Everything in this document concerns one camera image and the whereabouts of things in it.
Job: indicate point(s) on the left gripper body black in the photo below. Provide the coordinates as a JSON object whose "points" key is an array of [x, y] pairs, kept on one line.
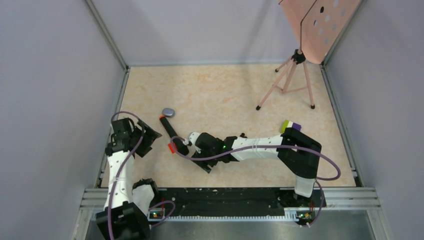
{"points": [[149, 136]]}

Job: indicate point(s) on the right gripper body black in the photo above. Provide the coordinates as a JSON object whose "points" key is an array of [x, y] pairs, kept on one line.
{"points": [[212, 162]]}

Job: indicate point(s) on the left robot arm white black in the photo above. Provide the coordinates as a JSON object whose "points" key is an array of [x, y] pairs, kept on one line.
{"points": [[125, 212]]}

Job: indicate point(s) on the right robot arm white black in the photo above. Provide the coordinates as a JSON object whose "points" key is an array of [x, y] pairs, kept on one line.
{"points": [[299, 152]]}

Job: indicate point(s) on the grey oval pebble case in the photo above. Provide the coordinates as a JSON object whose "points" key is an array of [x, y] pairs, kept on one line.
{"points": [[168, 112]]}

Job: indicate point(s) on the black cylinder orange ends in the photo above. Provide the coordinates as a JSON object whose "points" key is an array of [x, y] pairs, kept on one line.
{"points": [[177, 143]]}

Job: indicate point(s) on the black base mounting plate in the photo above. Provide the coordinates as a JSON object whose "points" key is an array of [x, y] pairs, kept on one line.
{"points": [[240, 201]]}

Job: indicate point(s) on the green white purple block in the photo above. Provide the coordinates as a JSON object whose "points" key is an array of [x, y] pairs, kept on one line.
{"points": [[290, 124]]}

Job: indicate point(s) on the pink tripod stand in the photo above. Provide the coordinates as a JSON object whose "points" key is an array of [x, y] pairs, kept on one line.
{"points": [[285, 78]]}

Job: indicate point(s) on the pink perforated board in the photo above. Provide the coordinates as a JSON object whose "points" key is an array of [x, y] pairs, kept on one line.
{"points": [[318, 23]]}

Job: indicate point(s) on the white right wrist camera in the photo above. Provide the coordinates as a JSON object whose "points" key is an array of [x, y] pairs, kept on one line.
{"points": [[191, 139]]}

